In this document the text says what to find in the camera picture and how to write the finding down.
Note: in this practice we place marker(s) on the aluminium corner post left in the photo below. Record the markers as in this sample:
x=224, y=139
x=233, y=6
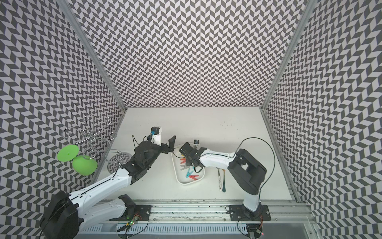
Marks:
x=69, y=15

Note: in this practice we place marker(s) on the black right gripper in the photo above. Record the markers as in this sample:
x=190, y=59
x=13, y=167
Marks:
x=188, y=162

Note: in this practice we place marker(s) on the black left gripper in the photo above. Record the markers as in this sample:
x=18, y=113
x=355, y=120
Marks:
x=166, y=150

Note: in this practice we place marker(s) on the aluminium corner post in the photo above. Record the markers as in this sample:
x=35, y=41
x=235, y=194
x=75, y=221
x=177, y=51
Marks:
x=69, y=15
x=289, y=52

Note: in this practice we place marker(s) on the gold spoon green handle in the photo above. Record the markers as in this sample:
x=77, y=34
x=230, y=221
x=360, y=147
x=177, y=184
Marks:
x=223, y=184

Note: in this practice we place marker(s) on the white plastic storage box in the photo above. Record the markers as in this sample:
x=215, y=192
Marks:
x=185, y=175

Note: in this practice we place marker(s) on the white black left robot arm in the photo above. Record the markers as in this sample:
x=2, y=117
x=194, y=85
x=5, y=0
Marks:
x=70, y=213

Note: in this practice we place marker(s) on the green plastic disc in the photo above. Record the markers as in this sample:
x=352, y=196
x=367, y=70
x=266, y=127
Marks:
x=68, y=153

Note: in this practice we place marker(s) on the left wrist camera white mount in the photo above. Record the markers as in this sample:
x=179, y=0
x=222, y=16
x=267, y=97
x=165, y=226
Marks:
x=156, y=135

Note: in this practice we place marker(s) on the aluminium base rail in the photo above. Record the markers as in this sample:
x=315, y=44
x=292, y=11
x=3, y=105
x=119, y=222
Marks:
x=198, y=217

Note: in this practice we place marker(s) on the metal wire rack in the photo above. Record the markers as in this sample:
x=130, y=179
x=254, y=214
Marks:
x=89, y=135

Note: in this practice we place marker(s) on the green plastic ball cup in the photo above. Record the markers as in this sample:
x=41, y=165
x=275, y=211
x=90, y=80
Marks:
x=84, y=166

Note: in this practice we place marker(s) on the aluminium corner post right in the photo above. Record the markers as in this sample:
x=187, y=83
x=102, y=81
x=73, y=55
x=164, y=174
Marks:
x=289, y=52

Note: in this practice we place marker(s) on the silver spoon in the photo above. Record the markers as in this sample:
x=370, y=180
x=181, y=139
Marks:
x=219, y=180

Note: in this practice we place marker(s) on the lower grey clothespin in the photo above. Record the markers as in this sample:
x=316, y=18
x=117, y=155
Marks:
x=184, y=167

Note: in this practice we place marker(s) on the lower teal clothespin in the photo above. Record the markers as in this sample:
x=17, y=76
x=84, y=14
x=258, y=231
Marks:
x=190, y=172

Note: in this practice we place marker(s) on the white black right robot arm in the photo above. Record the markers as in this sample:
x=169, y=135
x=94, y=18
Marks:
x=247, y=171

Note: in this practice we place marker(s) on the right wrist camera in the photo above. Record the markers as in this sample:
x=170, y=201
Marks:
x=196, y=143

